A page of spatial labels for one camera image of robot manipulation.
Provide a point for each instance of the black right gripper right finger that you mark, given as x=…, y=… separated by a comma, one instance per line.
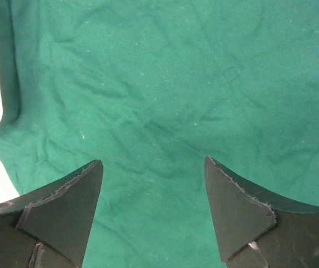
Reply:
x=256, y=227

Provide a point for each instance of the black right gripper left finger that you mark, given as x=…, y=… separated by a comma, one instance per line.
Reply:
x=50, y=226

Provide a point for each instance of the dark green surgical drape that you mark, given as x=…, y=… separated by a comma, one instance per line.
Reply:
x=151, y=88

